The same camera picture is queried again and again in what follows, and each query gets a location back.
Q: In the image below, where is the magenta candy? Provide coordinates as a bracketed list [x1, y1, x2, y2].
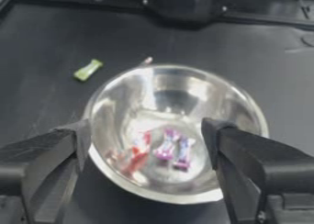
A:
[154, 129, 182, 162]

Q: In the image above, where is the green candy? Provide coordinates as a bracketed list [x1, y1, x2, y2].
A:
[72, 58, 104, 83]

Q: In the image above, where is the purple candy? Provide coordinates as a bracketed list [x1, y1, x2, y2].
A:
[173, 137, 197, 172]

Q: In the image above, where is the steel bowl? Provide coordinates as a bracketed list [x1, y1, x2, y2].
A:
[83, 63, 270, 205]

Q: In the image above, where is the black white red candy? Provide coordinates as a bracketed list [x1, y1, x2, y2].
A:
[141, 56, 155, 66]

